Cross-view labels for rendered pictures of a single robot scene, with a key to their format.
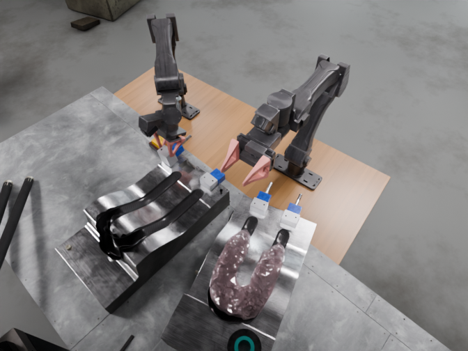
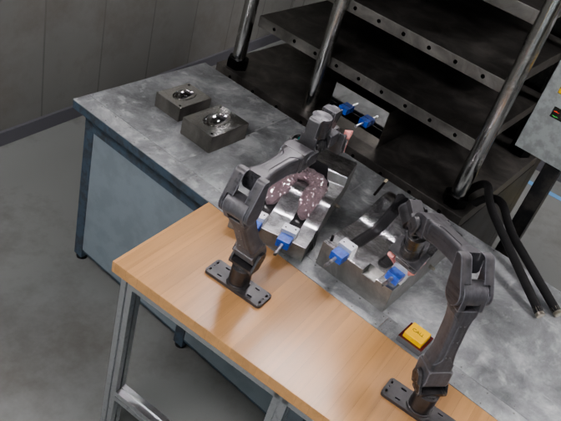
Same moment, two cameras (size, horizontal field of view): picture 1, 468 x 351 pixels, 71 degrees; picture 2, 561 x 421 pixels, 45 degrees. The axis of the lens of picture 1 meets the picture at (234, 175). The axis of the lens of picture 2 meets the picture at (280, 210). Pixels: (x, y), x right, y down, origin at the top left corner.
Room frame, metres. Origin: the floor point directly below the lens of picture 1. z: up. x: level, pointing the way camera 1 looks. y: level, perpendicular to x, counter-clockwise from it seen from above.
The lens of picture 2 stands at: (2.16, -0.52, 2.15)
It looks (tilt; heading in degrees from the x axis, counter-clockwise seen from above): 36 degrees down; 167
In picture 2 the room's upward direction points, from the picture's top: 18 degrees clockwise
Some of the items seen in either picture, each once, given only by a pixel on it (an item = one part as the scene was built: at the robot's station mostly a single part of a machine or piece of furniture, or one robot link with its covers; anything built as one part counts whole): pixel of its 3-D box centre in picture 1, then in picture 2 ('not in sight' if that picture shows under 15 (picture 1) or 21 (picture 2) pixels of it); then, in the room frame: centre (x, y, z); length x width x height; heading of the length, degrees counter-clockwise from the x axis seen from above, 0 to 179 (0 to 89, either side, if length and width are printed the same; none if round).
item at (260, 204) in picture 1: (264, 197); (282, 242); (0.60, -0.10, 0.86); 0.13 x 0.05 x 0.05; 155
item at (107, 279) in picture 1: (146, 219); (396, 239); (0.51, 0.28, 0.87); 0.50 x 0.26 x 0.14; 137
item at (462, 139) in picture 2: not in sight; (403, 61); (-0.58, 0.47, 1.02); 1.10 x 0.74 x 0.05; 47
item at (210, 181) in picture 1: (219, 175); (336, 256); (0.67, 0.05, 0.89); 0.13 x 0.05 x 0.05; 137
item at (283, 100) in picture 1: (285, 111); (309, 136); (0.60, -0.13, 1.24); 0.12 x 0.09 x 0.12; 143
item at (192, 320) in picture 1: (248, 276); (296, 193); (0.33, -0.04, 0.86); 0.50 x 0.26 x 0.11; 155
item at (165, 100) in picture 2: not in sight; (183, 101); (-0.18, -0.45, 0.83); 0.17 x 0.13 x 0.06; 137
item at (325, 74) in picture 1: (312, 95); (270, 180); (0.74, -0.22, 1.17); 0.30 x 0.09 x 0.12; 143
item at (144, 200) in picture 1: (149, 210); (396, 228); (0.51, 0.26, 0.92); 0.35 x 0.16 x 0.09; 137
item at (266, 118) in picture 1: (262, 130); (329, 123); (0.53, -0.07, 1.25); 0.07 x 0.06 x 0.11; 53
